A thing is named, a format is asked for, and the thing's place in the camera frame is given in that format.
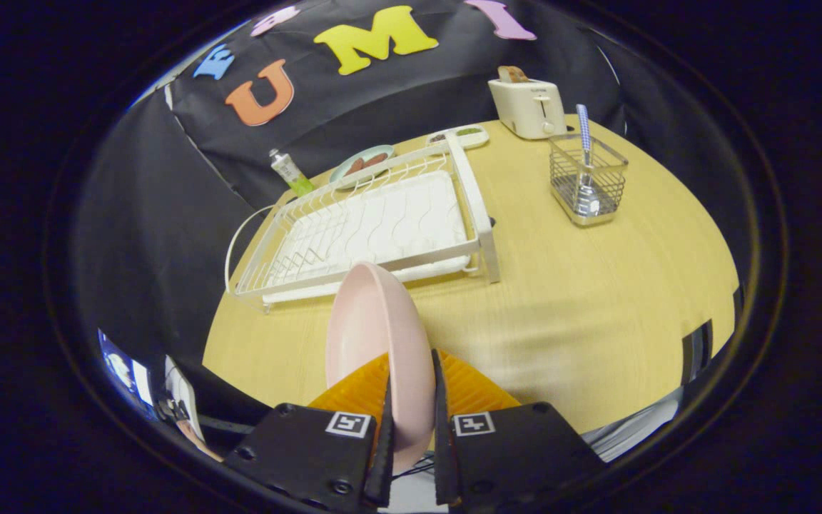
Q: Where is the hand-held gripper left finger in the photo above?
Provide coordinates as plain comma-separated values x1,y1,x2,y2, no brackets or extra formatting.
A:
224,350,395,511

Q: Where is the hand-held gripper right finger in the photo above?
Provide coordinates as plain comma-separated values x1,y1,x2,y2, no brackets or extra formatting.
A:
431,348,606,509

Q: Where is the pink plate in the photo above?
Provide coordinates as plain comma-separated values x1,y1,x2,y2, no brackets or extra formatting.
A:
325,262,437,474

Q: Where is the white wire dish rack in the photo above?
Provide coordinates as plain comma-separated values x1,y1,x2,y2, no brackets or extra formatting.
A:
224,132,502,313

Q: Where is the metal wire basket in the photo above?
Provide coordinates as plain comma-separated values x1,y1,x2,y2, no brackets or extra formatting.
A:
548,133,629,227

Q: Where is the spoon with blue checked handle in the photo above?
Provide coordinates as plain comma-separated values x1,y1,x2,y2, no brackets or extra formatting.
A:
574,104,601,216

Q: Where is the pale green plate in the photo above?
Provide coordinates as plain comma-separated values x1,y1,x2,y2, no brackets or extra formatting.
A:
329,145,396,188

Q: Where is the white divided sauce dish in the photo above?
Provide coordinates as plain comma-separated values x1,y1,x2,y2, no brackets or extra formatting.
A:
427,124,489,152

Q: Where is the person's light grey clothing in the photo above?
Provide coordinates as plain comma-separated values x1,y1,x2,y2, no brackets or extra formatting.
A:
582,389,684,463

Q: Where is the bright monitor screen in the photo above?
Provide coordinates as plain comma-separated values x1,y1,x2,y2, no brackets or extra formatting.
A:
99,330,155,409

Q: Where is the white drip tray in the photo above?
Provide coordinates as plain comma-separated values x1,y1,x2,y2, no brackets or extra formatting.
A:
263,170,470,304

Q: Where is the black backdrop cloth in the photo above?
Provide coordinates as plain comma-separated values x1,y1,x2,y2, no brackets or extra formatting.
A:
72,0,740,372

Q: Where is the green liquid bottle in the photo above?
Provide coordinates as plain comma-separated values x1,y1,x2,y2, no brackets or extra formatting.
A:
269,148,316,198

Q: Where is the cream toaster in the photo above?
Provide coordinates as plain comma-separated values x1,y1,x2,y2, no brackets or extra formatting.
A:
488,77,567,140

